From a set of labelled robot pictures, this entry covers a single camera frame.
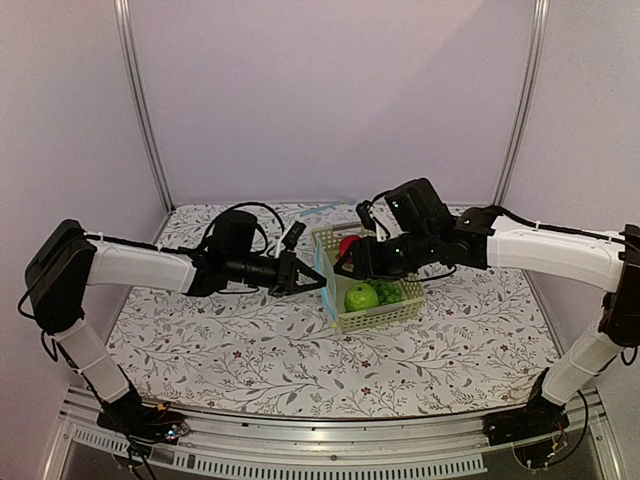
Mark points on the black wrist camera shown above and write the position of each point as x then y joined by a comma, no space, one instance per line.
370,222
289,239

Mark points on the spare clear blue zip bag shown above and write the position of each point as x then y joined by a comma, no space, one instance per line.
327,206

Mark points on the left aluminium frame post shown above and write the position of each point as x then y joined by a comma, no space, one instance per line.
134,76

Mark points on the green grape bunch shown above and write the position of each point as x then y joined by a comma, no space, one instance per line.
388,292

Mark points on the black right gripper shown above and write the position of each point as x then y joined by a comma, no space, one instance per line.
366,264

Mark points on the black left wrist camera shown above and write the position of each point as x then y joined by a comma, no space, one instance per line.
289,239

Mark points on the aluminium front rail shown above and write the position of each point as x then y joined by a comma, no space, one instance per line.
229,445

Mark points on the red apple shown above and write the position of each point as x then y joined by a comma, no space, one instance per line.
346,242

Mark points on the right aluminium frame post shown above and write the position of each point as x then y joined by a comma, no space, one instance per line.
532,64

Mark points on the green apple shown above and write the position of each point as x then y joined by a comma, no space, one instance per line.
361,296

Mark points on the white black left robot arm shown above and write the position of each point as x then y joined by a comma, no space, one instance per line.
73,259

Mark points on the clear blue zip top bag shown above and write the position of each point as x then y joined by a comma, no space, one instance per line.
324,265

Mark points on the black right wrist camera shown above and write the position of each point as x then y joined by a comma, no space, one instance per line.
370,222

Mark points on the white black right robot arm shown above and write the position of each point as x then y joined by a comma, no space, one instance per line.
492,236

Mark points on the light green perforated plastic basket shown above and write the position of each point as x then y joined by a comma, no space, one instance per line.
413,293

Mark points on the aluminium frame post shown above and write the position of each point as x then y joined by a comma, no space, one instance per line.
532,64
134,76

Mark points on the floral patterned table mat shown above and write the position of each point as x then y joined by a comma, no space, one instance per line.
478,342

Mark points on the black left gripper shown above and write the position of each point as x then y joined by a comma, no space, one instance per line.
287,279

